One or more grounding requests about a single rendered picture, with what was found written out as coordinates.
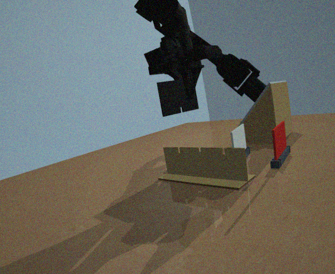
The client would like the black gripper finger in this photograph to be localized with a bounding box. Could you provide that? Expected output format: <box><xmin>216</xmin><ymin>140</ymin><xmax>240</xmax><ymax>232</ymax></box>
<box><xmin>176</xmin><ymin>65</ymin><xmax>205</xmax><ymax>100</ymax></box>
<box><xmin>164</xmin><ymin>70</ymin><xmax>182</xmax><ymax>80</ymax></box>

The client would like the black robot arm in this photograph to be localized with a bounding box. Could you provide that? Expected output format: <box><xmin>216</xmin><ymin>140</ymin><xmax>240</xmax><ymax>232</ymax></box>
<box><xmin>134</xmin><ymin>0</ymin><xmax>266</xmax><ymax>102</ymax></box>

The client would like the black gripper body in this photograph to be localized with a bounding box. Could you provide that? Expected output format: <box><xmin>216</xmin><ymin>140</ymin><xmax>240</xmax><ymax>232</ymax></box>
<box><xmin>148</xmin><ymin>27</ymin><xmax>223</xmax><ymax>75</ymax></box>

